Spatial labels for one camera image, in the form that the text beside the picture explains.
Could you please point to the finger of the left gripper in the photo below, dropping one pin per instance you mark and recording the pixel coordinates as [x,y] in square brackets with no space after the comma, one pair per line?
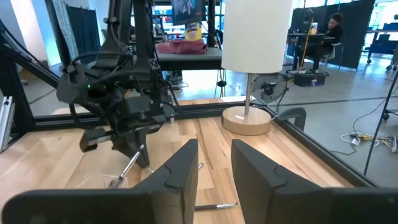
[146,140]
[127,144]

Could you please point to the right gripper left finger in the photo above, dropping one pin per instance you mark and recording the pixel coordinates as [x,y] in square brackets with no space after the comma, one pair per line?
[93,207]

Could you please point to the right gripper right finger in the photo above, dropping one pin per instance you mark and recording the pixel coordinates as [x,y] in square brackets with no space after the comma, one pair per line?
[295,205]

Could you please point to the wide grey-headed makeup brush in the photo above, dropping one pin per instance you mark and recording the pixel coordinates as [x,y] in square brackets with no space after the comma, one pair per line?
[132,161]

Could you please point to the thin-tipped black makeup brush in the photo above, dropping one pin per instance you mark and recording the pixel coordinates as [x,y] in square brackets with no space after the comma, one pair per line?
[224,206]

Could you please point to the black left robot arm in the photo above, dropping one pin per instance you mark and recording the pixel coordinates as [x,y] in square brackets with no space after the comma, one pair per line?
[124,37]

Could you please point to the clear bag of black parts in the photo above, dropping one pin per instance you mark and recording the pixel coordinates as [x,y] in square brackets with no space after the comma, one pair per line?
[90,182]

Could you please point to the silver aluminium extrusion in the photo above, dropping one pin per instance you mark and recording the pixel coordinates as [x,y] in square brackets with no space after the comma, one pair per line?
[6,124]

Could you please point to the black side table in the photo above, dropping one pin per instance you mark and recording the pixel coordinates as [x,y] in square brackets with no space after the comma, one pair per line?
[189,60]

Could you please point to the grey table clamp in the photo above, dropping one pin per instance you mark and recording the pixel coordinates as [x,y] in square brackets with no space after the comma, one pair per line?
[292,115]

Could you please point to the red cloth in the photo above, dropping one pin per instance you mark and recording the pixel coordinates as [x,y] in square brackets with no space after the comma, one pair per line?
[183,46]

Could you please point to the black slanted pole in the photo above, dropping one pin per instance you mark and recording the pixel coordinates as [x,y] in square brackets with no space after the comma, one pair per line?
[379,124]

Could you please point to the yellow container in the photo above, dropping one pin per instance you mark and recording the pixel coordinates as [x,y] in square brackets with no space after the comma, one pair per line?
[193,31]

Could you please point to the black floor fan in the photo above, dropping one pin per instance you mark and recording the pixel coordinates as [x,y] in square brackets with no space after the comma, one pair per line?
[269,88]

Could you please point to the black floor case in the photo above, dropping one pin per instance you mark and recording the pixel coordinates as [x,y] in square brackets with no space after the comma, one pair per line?
[311,79]

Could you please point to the computer monitor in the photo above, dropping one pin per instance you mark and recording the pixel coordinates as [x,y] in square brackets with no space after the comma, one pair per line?
[186,11]

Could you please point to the white-shade wooden-base table lamp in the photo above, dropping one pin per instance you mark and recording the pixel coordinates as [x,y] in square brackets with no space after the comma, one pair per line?
[255,37]

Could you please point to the person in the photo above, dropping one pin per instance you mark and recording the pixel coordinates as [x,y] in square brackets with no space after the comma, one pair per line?
[332,34]

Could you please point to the blue cart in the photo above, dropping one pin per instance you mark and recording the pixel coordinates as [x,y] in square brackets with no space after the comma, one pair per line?
[382,43]

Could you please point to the black room divider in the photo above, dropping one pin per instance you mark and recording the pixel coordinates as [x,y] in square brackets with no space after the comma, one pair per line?
[354,31]

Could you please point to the black aluminium table frame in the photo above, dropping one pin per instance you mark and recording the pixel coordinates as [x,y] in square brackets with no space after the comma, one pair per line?
[62,122]

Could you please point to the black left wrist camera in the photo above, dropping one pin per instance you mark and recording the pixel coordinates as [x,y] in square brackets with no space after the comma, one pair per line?
[136,105]

